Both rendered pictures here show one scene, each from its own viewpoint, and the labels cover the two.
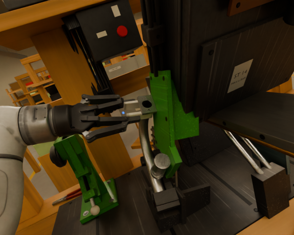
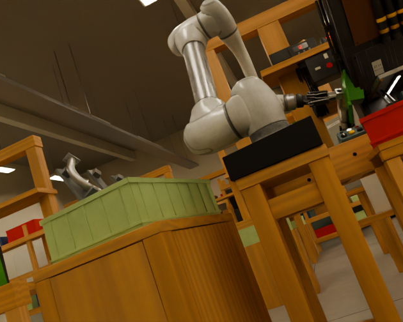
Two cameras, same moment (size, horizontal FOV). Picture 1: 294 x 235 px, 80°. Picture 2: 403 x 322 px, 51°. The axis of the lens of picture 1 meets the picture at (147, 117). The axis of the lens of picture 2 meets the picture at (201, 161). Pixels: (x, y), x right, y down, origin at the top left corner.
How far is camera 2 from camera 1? 1.92 m
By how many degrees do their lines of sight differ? 37
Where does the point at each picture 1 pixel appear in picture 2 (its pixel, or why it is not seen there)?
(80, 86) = not seen: hidden behind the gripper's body
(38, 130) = (290, 99)
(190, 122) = (358, 92)
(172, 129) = (348, 93)
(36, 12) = (286, 62)
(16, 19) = (277, 67)
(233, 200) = not seen: hidden behind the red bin
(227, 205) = not seen: hidden behind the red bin
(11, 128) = (281, 99)
